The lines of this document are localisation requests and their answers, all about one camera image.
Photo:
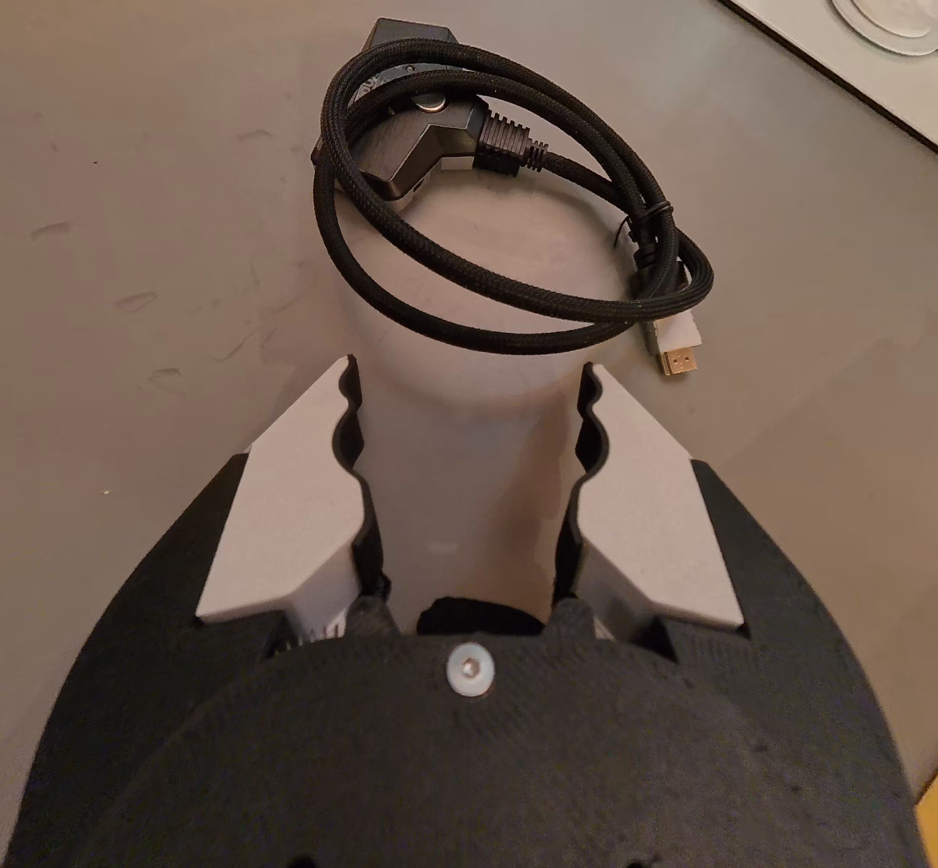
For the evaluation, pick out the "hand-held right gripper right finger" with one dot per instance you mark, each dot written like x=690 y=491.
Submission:
x=652 y=516

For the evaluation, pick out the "yellow plastic bin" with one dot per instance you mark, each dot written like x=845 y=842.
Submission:
x=928 y=835

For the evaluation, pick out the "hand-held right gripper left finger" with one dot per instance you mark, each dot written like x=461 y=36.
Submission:
x=286 y=516

